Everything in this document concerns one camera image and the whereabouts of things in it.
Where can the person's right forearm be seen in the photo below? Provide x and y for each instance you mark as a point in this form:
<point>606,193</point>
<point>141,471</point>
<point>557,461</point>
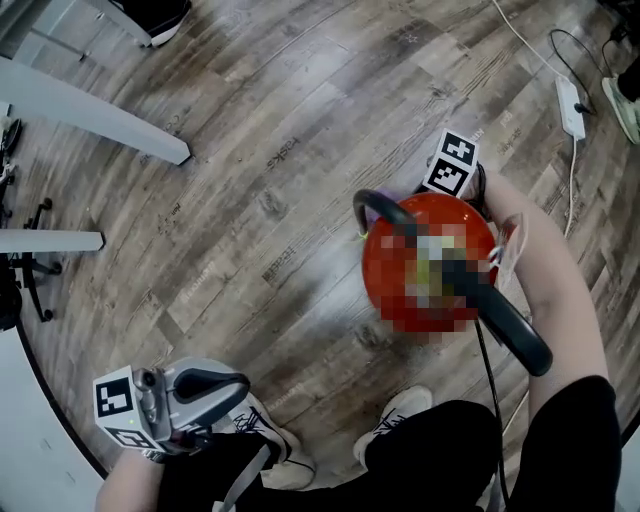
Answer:
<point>560,300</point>

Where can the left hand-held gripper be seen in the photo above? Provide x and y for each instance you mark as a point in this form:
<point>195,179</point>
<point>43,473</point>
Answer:
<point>120,400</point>

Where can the person's right shoe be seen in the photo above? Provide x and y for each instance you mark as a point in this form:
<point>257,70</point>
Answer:
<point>400,410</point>

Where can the person's left shoe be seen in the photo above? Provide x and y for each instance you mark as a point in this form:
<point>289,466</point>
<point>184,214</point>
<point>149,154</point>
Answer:
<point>280,450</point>

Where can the white power strip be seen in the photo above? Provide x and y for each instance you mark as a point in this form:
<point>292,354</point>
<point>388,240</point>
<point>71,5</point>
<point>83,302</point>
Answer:
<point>570,107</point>

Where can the person's left leg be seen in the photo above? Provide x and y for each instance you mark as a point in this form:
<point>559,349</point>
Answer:
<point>200,480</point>

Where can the person's leg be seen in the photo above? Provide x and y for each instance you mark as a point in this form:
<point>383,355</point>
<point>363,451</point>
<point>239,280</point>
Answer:
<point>440,450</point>
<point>200,480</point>

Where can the red fire extinguisher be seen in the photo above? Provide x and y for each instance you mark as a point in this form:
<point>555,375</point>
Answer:
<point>390,235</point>

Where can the white table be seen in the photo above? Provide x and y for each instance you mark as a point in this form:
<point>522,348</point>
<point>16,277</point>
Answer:
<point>100,117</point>
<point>122,20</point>

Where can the black office chair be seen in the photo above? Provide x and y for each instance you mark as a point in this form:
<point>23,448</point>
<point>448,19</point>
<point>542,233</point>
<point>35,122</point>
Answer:
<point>7,300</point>

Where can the person's left forearm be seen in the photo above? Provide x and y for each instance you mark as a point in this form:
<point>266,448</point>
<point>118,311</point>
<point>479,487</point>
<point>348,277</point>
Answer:
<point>130,485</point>

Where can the person's shoe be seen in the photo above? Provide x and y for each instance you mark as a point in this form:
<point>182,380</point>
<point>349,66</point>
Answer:
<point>400,410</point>
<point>280,450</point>

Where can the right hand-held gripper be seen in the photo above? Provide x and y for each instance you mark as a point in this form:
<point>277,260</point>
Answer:
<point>450,165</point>

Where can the person's right leg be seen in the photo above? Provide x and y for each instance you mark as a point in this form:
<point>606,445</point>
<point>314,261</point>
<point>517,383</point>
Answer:
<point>440,450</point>

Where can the person's black shirt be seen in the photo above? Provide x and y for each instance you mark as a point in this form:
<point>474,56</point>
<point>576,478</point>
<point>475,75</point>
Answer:
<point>565,440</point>

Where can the purple cloth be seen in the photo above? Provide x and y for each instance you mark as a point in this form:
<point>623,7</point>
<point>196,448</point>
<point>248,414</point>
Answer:
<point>385,194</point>

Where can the black power adapter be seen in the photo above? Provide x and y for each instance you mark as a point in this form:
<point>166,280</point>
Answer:
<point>620,34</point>

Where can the silver wristwatch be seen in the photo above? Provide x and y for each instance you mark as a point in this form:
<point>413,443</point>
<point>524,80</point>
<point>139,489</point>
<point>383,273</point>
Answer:
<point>154,456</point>

